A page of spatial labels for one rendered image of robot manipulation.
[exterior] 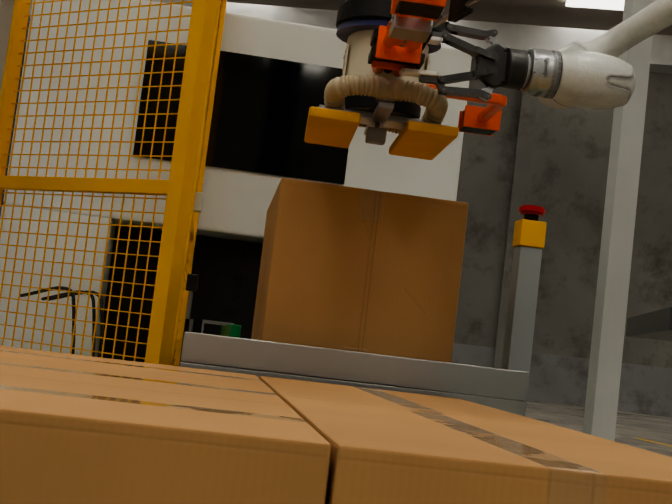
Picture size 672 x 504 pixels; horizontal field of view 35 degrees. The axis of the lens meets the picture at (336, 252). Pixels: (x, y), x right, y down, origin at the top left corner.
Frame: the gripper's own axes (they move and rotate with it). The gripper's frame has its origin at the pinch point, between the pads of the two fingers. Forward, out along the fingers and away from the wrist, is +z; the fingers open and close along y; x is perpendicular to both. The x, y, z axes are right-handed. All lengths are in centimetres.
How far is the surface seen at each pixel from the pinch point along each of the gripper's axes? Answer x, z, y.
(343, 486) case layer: -107, 21, 66
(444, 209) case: 26.6, -13.6, 24.3
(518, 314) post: 75, -46, 42
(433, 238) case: 26.6, -11.9, 30.7
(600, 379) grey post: 301, -158, 58
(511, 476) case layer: -107, 8, 64
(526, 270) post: 75, -47, 31
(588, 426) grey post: 306, -156, 81
